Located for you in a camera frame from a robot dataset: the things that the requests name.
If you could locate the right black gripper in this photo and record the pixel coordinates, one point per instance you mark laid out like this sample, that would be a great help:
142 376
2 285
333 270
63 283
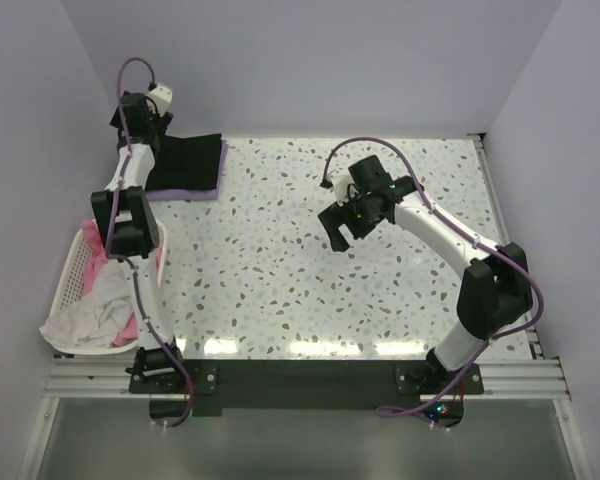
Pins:
336 215

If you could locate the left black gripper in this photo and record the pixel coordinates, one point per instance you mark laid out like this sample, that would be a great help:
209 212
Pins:
162 122

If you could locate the black t shirt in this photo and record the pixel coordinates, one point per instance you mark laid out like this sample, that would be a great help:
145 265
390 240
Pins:
189 163

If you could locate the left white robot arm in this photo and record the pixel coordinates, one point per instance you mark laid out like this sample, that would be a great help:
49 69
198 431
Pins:
130 232

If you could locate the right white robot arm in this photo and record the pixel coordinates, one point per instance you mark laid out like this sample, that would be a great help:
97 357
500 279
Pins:
494 292

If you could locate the folded purple t shirt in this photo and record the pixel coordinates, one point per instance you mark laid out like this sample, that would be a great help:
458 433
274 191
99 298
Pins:
170 195

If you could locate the pink t shirt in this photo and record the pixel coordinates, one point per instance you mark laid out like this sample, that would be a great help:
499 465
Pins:
92 269

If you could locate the white laundry basket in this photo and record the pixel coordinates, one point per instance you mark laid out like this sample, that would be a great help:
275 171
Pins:
70 289

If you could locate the white t shirt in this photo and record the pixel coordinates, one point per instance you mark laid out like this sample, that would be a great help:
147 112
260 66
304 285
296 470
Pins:
102 319

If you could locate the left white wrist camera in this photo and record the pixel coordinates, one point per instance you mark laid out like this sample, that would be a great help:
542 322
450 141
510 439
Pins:
162 96

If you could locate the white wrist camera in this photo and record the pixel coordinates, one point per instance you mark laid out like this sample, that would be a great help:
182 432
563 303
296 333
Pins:
339 184
162 96

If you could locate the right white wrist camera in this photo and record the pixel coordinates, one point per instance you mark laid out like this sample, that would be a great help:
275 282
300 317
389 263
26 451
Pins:
339 184

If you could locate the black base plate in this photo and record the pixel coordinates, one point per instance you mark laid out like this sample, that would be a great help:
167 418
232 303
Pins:
211 387

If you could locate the aluminium frame rail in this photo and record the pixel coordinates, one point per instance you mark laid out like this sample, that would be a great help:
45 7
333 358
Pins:
90 378

